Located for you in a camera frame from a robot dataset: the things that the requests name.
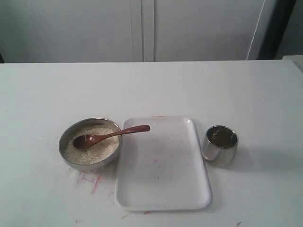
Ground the brown wooden spoon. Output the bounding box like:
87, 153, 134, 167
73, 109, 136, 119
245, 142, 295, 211
73, 125, 151, 149

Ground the steel bowl of rice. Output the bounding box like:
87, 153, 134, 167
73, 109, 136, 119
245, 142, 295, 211
59, 118, 122, 173

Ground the small steel cup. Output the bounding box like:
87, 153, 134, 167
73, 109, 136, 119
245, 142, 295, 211
202, 125, 239, 168

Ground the white plastic tray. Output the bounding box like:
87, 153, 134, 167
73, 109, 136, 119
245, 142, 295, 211
115, 116, 211, 211

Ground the white cabinet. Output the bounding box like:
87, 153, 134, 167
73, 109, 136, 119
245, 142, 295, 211
0, 0, 276, 63

